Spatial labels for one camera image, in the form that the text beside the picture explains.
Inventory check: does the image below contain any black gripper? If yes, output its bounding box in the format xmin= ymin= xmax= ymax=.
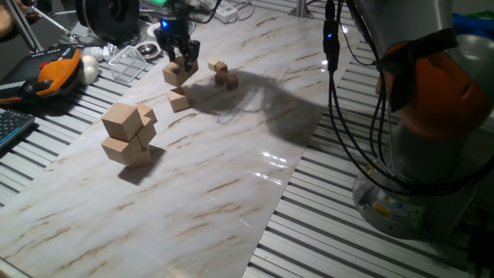
xmin=154 ymin=17 xmax=201 ymax=73

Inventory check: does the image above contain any large wooden cube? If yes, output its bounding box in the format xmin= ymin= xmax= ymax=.
xmin=161 ymin=60 xmax=191 ymax=88
xmin=101 ymin=103 xmax=144 ymax=142
xmin=101 ymin=135 xmax=153 ymax=169
xmin=137 ymin=117 xmax=157 ymax=150
xmin=166 ymin=86 xmax=191 ymax=114
xmin=135 ymin=103 xmax=158 ymax=124
xmin=175 ymin=55 xmax=200 ymax=77

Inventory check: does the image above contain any person's left hand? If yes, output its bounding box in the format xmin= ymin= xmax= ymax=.
xmin=0 ymin=0 xmax=39 ymax=39

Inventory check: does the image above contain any clear plastic box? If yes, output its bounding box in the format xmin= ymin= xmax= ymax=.
xmin=107 ymin=45 xmax=149 ymax=84

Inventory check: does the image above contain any white power strip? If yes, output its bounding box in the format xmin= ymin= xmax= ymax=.
xmin=200 ymin=0 xmax=239 ymax=24

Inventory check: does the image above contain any black filament spool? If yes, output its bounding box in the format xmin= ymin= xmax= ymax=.
xmin=75 ymin=0 xmax=140 ymax=46

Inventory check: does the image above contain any white plug adapter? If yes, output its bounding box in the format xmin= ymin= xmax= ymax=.
xmin=82 ymin=42 xmax=119 ymax=63

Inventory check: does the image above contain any white egg-shaped object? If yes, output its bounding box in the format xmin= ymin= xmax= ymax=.
xmin=79 ymin=55 xmax=100 ymax=86

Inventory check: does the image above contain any grey metal stand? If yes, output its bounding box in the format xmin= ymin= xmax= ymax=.
xmin=29 ymin=2 xmax=93 ymax=47

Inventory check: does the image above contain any orange black teach pendant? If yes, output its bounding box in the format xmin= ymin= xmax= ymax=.
xmin=0 ymin=46 xmax=84 ymax=106

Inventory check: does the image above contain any marble pattern mat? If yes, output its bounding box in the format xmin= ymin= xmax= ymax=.
xmin=0 ymin=7 xmax=362 ymax=278

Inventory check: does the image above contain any slanted metal pole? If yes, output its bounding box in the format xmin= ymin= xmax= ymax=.
xmin=3 ymin=0 xmax=44 ymax=53

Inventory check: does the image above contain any black keyboard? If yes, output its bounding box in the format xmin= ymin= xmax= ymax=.
xmin=0 ymin=109 xmax=36 ymax=151

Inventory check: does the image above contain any blue bag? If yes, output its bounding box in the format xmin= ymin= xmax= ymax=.
xmin=451 ymin=11 xmax=494 ymax=39

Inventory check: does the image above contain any steel bowl in white ring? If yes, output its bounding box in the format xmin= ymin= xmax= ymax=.
xmin=134 ymin=39 xmax=163 ymax=61

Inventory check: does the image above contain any aluminium frame profile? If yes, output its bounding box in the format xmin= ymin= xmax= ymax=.
xmin=287 ymin=0 xmax=316 ymax=19

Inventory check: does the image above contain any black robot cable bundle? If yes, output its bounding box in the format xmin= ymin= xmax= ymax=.
xmin=322 ymin=0 xmax=494 ymax=198

